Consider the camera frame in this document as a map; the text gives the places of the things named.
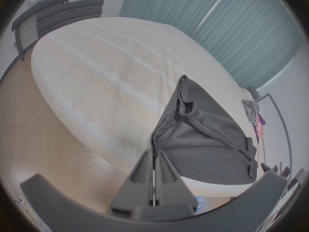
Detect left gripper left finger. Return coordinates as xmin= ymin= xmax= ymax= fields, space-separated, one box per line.
xmin=110 ymin=149 xmax=155 ymax=214

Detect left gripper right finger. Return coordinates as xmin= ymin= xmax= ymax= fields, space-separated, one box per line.
xmin=155 ymin=151 xmax=199 ymax=214

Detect black T-shirt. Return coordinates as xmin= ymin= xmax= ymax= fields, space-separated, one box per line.
xmin=151 ymin=75 xmax=258 ymax=185

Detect pile of clothes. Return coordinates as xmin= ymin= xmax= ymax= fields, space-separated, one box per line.
xmin=253 ymin=114 xmax=266 ymax=142

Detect bed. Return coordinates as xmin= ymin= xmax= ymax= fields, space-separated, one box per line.
xmin=31 ymin=17 xmax=292 ymax=199

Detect grey garment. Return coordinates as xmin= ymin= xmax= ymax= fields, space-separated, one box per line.
xmin=242 ymin=98 xmax=260 ymax=124

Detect white printed pillow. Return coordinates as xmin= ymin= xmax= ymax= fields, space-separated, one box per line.
xmin=240 ymin=87 xmax=254 ymax=101

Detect grey bedside table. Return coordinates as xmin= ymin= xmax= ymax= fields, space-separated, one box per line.
xmin=239 ymin=83 xmax=261 ymax=98

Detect blue-green curtain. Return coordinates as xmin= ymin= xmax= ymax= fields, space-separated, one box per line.
xmin=119 ymin=0 xmax=233 ymax=42
xmin=193 ymin=0 xmax=303 ymax=89

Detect black chest of drawers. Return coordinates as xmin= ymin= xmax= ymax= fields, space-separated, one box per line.
xmin=12 ymin=0 xmax=105 ymax=62

